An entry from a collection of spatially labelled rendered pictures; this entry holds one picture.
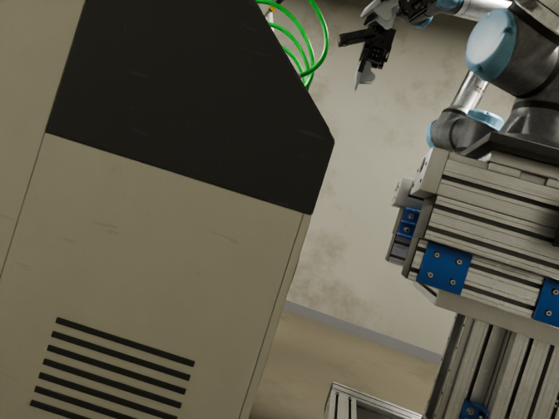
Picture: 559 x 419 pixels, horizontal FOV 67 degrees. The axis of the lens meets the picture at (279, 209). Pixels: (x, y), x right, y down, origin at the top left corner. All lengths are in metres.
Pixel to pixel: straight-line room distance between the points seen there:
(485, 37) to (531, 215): 0.35
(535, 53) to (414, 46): 2.85
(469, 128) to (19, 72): 1.22
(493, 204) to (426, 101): 2.74
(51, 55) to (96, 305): 0.53
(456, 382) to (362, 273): 2.31
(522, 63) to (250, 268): 0.64
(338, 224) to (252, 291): 2.58
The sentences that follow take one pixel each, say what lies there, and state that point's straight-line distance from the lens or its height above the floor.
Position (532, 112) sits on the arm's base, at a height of 1.11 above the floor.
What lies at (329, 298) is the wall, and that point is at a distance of 3.48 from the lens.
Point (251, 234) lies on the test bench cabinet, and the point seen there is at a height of 0.72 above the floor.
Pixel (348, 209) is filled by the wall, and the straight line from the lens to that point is 3.43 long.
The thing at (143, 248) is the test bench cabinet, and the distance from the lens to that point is 0.92.
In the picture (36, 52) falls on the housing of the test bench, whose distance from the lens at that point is 1.06.
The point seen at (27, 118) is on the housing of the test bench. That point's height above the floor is 0.81.
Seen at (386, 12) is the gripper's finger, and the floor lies 1.31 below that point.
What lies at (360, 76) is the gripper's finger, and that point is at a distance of 1.39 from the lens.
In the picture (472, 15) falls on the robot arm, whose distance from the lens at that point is 1.52.
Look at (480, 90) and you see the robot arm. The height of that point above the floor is 1.37.
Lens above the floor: 0.79
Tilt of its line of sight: 1 degrees down
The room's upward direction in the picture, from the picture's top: 17 degrees clockwise
